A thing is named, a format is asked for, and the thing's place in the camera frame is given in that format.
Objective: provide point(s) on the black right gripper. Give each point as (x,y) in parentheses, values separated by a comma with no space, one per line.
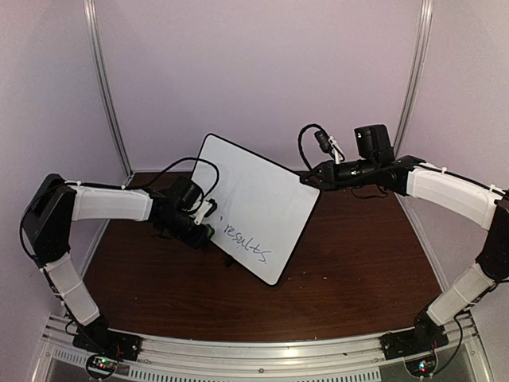
(328,177)

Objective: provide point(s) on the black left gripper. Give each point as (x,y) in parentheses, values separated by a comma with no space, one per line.
(195,241)

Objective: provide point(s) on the green whiteboard eraser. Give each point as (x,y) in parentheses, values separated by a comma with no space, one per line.
(209,231)

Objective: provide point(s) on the white whiteboard with writing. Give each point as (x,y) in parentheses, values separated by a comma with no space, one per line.
(262,207)

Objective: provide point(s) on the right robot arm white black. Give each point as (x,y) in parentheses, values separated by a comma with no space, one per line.
(462,223)

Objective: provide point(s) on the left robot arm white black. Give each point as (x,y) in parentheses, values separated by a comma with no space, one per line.
(45,226)

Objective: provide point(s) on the black whiteboard stand foot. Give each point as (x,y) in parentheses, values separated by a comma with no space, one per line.
(229,261)

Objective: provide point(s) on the left circuit board with leds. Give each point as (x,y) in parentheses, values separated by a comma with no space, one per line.
(100,367)

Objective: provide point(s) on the circuit board with leds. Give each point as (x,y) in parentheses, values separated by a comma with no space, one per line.
(100,367)
(421,367)

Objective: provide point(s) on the right circuit board with leds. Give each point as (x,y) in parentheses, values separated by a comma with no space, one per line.
(421,367)

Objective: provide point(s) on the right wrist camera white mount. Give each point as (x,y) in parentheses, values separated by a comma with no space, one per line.
(329,145)

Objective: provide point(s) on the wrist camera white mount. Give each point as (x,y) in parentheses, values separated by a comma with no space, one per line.
(206,209)
(329,145)

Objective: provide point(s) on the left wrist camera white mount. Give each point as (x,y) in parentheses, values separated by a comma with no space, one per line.
(206,209)

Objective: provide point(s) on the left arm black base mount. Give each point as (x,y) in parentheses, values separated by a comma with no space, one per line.
(99,339)

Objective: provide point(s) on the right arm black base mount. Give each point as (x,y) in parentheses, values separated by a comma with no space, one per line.
(413,341)

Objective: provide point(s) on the right aluminium corner post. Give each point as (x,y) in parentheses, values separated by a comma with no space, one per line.
(421,45)

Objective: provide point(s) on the aluminium corner post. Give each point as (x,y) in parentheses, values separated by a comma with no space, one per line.
(421,45)
(90,14)

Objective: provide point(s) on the aluminium front frame rail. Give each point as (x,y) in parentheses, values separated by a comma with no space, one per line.
(358,274)

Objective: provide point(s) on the left aluminium corner post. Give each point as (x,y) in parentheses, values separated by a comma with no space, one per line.
(90,14)

